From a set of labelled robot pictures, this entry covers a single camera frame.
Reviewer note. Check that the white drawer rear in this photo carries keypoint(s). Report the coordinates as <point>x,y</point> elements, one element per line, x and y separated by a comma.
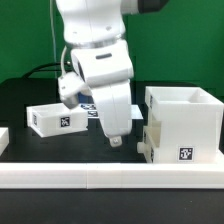
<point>56,119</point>

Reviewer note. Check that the white sheet with markers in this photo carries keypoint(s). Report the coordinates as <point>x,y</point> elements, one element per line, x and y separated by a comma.
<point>93,114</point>

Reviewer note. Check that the white block at left edge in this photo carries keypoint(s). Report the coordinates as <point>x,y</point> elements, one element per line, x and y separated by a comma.
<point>4,139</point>

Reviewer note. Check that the white drawer cabinet box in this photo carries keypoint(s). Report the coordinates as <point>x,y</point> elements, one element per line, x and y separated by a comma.
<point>190,120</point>

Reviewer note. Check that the white L-shaped border wall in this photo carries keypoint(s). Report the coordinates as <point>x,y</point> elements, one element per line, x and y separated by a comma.
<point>102,176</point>

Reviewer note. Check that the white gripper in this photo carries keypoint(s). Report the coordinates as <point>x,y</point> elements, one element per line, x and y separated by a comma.
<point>107,72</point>

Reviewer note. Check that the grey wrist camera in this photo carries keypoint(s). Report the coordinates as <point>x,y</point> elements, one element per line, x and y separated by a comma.
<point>69,86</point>

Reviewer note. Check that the white drawer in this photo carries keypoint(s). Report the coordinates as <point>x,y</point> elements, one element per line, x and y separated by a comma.
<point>150,143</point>
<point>56,119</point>

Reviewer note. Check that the white drawer front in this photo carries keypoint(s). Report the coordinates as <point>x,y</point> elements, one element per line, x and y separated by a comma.
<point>150,143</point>

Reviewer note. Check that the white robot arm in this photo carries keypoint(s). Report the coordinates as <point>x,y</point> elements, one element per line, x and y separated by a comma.
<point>94,35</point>

